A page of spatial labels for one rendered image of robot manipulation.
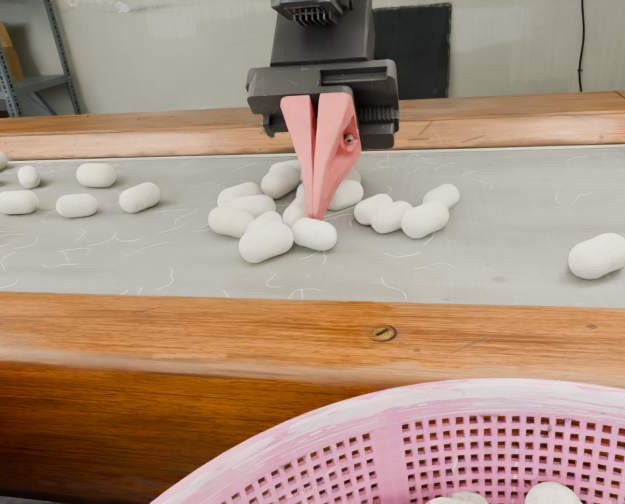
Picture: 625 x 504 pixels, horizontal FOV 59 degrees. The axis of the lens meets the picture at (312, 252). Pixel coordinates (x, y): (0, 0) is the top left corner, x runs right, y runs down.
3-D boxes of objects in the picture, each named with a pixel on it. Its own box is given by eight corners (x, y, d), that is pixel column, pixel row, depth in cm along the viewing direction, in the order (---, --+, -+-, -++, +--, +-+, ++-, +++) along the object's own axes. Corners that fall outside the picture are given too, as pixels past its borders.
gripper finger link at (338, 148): (343, 193, 32) (353, 66, 36) (228, 195, 34) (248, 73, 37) (356, 240, 38) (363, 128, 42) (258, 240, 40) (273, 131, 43)
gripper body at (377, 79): (394, 81, 35) (398, -6, 38) (242, 89, 37) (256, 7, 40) (399, 139, 41) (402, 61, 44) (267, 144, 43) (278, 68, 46)
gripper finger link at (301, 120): (384, 193, 32) (390, 64, 35) (265, 194, 33) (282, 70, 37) (391, 240, 38) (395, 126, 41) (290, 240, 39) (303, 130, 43)
